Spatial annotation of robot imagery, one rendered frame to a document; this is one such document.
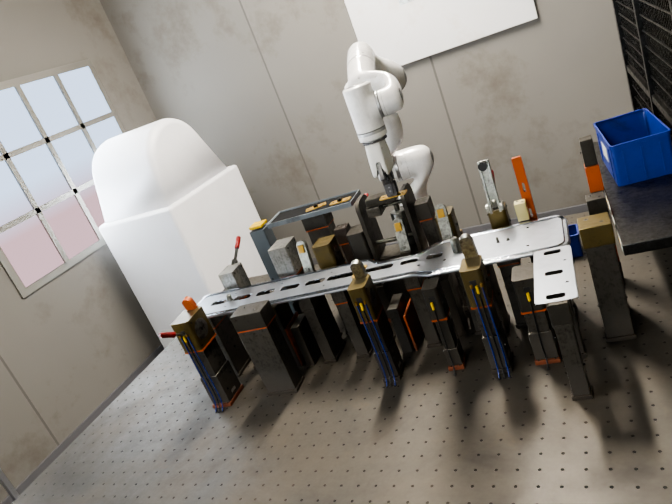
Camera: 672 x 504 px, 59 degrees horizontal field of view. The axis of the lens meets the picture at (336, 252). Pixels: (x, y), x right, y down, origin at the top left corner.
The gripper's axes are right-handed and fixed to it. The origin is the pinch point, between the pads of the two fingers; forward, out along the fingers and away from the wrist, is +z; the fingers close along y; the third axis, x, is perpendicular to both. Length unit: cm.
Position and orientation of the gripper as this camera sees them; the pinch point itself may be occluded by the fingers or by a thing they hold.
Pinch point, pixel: (391, 188)
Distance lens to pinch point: 177.7
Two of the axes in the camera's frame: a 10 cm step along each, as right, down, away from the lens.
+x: 9.0, -2.2, -3.7
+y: -2.5, 4.2, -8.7
